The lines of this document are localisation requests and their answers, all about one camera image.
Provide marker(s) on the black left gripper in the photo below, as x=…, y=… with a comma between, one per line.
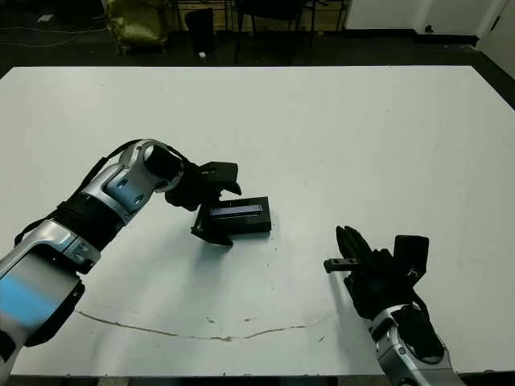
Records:
x=193, y=189

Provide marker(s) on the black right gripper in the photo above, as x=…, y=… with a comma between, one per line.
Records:
x=374, y=285

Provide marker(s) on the black box lid silver print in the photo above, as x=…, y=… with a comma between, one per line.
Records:
x=245, y=221

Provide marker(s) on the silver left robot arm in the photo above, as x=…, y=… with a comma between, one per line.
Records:
x=120, y=185

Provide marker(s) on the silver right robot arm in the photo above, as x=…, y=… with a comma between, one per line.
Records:
x=398, y=362

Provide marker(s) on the black waste bin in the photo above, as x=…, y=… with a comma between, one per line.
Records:
x=200, y=30

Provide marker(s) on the yellow green sack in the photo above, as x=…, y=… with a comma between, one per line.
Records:
x=137, y=26

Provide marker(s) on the black office chair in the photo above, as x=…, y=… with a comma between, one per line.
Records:
x=275, y=8

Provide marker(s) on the white paper sheet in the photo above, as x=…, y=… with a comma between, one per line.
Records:
x=45, y=18

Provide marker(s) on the white door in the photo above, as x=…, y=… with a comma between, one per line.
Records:
x=503, y=28

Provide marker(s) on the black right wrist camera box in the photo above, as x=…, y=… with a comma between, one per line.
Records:
x=410, y=253

